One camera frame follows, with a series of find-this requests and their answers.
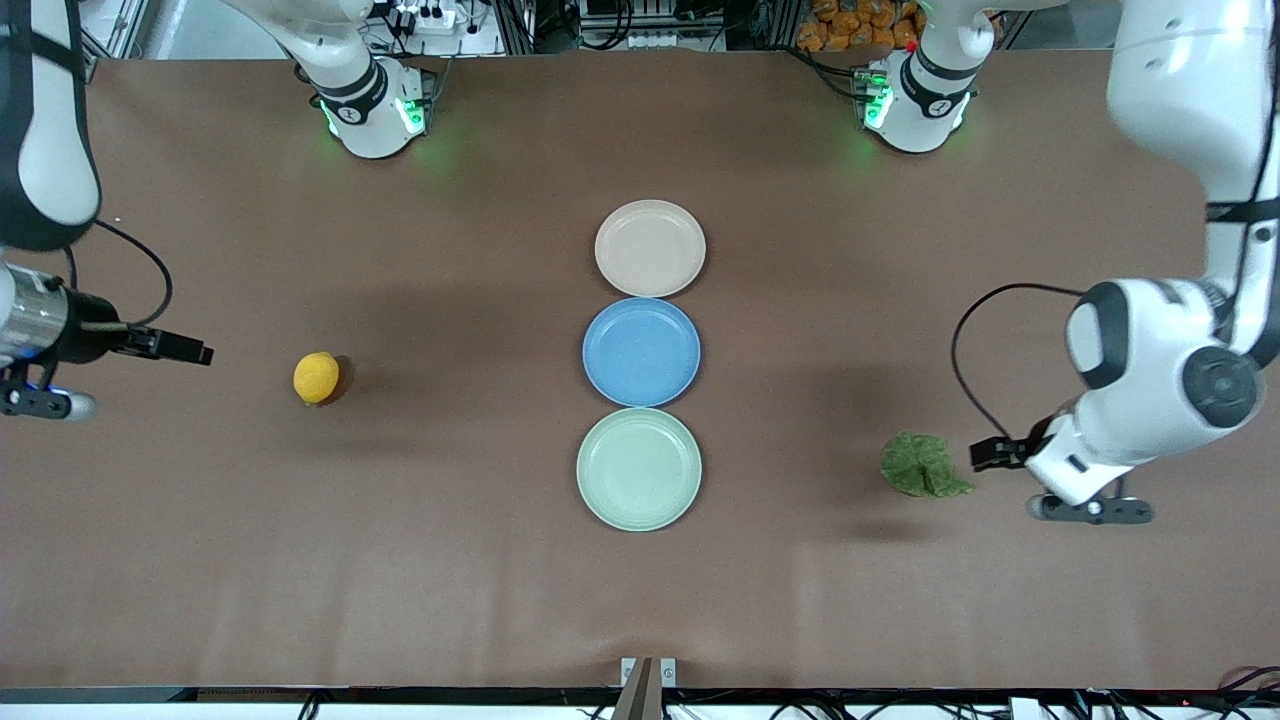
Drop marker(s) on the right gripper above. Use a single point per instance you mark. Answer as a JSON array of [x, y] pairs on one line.
[[93, 338]]

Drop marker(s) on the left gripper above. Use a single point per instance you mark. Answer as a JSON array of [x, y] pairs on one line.
[[1004, 452]]

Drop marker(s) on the green lettuce leaf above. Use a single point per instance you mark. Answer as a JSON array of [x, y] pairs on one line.
[[920, 465]]

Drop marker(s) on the yellow lemon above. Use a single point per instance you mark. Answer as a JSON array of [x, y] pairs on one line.
[[316, 378]]

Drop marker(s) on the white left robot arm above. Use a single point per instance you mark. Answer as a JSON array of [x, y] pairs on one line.
[[1180, 90]]

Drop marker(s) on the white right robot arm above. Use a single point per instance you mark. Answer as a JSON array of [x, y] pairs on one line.
[[50, 150]]

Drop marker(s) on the pale green round plate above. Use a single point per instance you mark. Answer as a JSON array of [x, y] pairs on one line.
[[639, 469]]

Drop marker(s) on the blue round plate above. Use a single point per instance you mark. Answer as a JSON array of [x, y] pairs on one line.
[[641, 352]]

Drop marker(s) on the beige round plate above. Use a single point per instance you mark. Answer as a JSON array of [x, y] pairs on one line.
[[650, 248]]

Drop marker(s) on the white power strip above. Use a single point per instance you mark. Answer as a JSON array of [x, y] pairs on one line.
[[425, 17]]

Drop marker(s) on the dark equipment rack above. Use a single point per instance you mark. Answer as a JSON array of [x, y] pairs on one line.
[[515, 25]]

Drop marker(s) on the aluminium profile frame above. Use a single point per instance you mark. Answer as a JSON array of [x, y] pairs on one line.
[[120, 25]]

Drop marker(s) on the metal table edge bracket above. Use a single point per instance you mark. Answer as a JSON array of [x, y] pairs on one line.
[[648, 672]]

